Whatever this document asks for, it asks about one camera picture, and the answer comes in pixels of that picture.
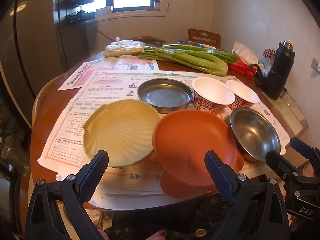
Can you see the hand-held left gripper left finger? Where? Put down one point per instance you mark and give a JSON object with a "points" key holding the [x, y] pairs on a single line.
{"points": [[96, 172]]}

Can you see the red printed paper bowl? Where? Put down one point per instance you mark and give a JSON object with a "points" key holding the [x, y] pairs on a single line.
{"points": [[212, 92], [242, 92]]}

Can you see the yellow shell-shaped plate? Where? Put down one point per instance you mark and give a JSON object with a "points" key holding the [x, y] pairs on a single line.
{"points": [[120, 130]]}

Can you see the white wall socket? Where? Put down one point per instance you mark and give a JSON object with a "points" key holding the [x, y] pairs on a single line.
{"points": [[315, 65]]}

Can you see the plastic bag of yellow food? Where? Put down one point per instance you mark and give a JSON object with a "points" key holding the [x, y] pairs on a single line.
{"points": [[122, 48]]}

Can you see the orange footed plate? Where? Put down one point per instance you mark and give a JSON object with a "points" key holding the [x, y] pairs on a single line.
{"points": [[190, 140]]}

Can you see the white carton box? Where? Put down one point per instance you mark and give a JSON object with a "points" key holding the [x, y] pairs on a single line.
{"points": [[103, 10]]}

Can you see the black thermos bottle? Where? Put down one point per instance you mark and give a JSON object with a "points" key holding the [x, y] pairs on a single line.
{"points": [[280, 75]]}

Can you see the wooden chair with curved back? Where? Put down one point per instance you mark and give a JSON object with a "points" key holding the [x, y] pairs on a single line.
{"points": [[150, 39]]}

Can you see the steel basin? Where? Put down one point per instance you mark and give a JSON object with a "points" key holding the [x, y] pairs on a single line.
{"points": [[190, 42]]}

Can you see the steel plate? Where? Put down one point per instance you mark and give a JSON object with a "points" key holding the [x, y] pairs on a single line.
{"points": [[165, 97]]}

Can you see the grey refrigerator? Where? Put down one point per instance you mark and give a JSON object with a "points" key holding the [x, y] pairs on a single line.
{"points": [[32, 42]]}

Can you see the black storage rack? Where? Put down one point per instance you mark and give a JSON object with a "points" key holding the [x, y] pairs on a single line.
{"points": [[75, 17]]}

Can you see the wooden chair with cutout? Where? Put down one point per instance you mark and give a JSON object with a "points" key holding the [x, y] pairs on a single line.
{"points": [[203, 33]]}

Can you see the steel bowl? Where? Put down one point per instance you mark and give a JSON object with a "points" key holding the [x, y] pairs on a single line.
{"points": [[255, 132]]}

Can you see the small white bottle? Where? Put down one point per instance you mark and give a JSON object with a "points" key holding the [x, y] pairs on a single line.
{"points": [[263, 70]]}

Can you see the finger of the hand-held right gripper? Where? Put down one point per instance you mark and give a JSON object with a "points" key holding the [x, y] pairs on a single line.
{"points": [[301, 145], [278, 161]]}

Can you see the celery bunch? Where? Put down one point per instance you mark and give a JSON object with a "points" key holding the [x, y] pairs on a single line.
{"points": [[207, 66], [185, 47]]}

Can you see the person's left hand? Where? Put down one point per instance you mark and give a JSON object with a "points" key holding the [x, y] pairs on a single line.
{"points": [[158, 235]]}

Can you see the small glass jar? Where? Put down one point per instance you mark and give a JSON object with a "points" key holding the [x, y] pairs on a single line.
{"points": [[156, 5]]}

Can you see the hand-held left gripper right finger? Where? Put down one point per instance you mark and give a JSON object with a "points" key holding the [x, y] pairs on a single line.
{"points": [[220, 177]]}

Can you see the pink printed newspaper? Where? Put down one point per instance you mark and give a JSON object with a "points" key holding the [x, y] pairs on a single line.
{"points": [[107, 67]]}

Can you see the red white patterned object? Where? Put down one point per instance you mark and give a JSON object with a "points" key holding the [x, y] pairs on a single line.
{"points": [[268, 53]]}

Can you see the large printed newspaper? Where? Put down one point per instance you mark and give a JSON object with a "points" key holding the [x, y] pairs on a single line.
{"points": [[112, 90]]}

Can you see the red tissue box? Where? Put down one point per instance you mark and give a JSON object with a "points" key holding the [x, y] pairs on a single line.
{"points": [[240, 67]]}

